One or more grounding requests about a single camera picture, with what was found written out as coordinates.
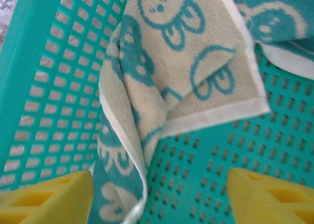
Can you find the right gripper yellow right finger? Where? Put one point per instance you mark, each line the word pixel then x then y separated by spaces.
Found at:
pixel 257 209

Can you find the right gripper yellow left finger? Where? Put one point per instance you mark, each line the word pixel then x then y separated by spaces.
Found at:
pixel 61 209

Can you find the cream and teal bunny towel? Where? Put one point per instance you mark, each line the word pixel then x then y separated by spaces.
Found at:
pixel 171 49

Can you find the teal plastic basket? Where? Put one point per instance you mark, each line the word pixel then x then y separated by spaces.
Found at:
pixel 196 172

